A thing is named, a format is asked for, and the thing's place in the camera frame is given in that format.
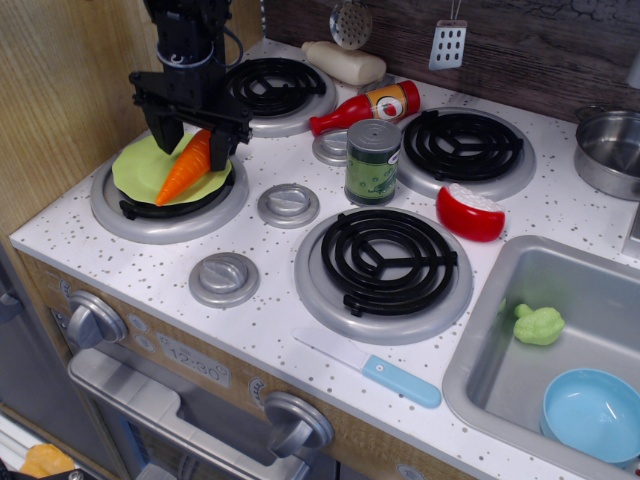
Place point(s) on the middle silver stovetop knob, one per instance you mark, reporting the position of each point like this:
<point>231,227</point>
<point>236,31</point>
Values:
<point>288,206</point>

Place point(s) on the hanging silver skimmer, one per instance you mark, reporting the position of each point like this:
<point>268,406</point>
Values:
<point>350,24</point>

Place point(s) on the silver stovetop knob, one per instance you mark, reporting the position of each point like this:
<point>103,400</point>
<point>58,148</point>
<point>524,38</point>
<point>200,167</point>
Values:
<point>288,206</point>
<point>330,147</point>
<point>224,280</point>

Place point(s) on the green label tin can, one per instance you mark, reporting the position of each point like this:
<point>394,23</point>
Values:
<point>373,148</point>

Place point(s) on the red toy cheese wedge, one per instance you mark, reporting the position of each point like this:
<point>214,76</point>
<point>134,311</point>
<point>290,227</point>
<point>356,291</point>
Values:
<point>469,215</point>

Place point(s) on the front silver stovetop knob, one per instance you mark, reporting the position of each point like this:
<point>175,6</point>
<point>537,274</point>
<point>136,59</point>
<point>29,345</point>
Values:
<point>224,280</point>

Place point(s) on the back left stove burner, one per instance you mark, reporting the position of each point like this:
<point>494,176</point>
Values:
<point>283,94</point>

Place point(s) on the left oven dial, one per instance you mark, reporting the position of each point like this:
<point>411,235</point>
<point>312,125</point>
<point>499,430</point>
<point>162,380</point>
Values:
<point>93,321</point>

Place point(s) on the oven clock display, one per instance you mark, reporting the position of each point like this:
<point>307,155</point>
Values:
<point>196,361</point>

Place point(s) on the cream toy bottle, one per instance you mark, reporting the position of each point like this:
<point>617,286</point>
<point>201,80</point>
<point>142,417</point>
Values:
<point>353,67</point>

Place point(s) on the blue handled toy knife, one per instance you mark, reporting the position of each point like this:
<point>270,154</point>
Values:
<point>371,366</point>

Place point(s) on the stove burner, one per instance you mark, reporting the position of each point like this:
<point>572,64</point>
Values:
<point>283,94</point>
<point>105,199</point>
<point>480,151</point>
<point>383,276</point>

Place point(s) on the right oven dial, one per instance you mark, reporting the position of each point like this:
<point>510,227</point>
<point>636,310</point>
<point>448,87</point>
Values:
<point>295,424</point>

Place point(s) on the front left stove burner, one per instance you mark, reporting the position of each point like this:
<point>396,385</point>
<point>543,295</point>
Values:
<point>105,199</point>

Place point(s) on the steel pot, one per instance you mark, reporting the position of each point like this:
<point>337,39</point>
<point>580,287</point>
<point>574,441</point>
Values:
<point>607,152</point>

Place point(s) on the front right stove burner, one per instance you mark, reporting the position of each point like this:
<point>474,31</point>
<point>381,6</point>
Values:
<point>383,276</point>

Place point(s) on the back silver stovetop knob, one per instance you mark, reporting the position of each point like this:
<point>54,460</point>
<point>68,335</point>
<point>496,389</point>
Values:
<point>330,147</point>

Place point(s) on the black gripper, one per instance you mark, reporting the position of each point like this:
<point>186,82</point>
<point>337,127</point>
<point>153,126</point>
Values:
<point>197,96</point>

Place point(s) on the oven dial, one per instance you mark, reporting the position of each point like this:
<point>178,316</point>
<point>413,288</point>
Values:
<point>295,424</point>
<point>93,321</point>

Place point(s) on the silver sink basin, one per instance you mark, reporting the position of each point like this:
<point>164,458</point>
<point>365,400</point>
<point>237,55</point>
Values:
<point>496,384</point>

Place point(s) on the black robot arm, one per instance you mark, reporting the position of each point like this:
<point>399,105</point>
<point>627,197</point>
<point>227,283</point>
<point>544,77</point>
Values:
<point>190,33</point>

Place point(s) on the light blue bowl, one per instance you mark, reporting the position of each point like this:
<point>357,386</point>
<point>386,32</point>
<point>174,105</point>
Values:
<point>595,413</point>

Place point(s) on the light green plate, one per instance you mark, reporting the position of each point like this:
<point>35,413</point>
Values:
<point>142,167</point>

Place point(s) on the hanging silver spatula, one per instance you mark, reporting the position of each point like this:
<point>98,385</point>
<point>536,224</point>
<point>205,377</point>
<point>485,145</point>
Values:
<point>448,41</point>

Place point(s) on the green toy broccoli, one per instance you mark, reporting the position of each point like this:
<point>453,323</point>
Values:
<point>540,327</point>

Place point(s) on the back right stove burner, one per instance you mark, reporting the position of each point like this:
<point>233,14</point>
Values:
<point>480,151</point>

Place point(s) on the orange toy carrot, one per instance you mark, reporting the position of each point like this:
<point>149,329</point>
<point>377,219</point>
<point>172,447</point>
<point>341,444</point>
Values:
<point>192,163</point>

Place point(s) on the oven door handle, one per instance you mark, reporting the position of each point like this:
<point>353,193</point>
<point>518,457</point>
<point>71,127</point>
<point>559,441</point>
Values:
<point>155,407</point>

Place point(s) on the red ketchup bottle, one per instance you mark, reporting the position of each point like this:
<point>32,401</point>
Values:
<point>389,103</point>

